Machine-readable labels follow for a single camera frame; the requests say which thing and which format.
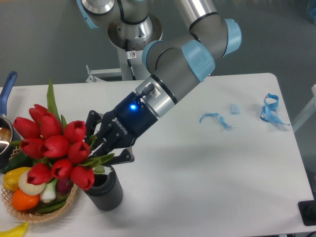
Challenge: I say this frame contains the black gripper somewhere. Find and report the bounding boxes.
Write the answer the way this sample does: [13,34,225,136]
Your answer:
[85,92,158,166]

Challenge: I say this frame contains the red tulip bouquet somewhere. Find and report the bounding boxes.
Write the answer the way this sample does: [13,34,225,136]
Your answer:
[13,83,114,191]

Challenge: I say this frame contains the dark grey ribbed vase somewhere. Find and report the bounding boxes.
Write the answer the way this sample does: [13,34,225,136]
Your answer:
[84,166,123,211]

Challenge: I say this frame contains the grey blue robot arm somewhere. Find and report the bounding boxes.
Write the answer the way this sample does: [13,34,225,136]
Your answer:
[77,0,242,166]

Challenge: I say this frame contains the purple sweet potato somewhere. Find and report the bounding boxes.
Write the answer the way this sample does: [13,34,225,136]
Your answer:
[56,179,74,193]

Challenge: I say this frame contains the green bok choy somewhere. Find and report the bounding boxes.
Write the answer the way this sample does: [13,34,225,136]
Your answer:
[39,179,57,203]

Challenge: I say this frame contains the green cucumber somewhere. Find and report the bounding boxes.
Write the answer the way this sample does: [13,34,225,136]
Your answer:
[2,152,33,174]

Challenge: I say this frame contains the white garlic bulb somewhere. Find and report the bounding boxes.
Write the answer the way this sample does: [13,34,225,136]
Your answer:
[18,171,46,196]

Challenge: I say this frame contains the green bean pods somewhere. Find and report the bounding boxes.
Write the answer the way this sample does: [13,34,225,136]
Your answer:
[36,197,68,214]

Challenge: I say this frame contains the yellow bell pepper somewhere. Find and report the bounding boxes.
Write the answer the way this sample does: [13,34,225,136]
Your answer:
[3,167,31,191]

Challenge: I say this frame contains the orange fruit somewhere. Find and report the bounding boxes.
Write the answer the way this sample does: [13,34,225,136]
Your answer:
[11,189,40,211]

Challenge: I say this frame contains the woven wicker basket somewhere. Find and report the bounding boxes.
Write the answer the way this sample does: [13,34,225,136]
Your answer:
[1,145,79,223]

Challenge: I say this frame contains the small blue tape strip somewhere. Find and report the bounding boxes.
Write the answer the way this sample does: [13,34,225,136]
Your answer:
[199,113,235,129]

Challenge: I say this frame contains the yellow banana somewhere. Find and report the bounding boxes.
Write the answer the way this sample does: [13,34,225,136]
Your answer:
[0,222,29,237]

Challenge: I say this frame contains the blue ribbon strip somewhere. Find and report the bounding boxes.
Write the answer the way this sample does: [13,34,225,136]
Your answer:
[260,93,290,125]

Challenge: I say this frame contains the black device at edge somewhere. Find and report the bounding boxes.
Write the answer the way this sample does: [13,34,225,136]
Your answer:
[298,200,316,226]

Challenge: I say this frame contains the blue object top right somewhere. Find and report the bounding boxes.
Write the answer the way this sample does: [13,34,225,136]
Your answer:
[307,0,316,23]

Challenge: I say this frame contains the white metal table frame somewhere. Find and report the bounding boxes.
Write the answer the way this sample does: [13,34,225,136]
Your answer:
[86,65,122,83]

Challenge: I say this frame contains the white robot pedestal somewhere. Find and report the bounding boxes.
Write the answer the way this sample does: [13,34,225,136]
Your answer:
[108,14,163,80]

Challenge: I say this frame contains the blue handled saucepan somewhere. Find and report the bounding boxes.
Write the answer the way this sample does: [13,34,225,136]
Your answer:
[0,71,21,169]

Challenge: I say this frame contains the white frame right edge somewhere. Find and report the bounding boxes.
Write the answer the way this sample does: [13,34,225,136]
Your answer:
[292,84,316,133]

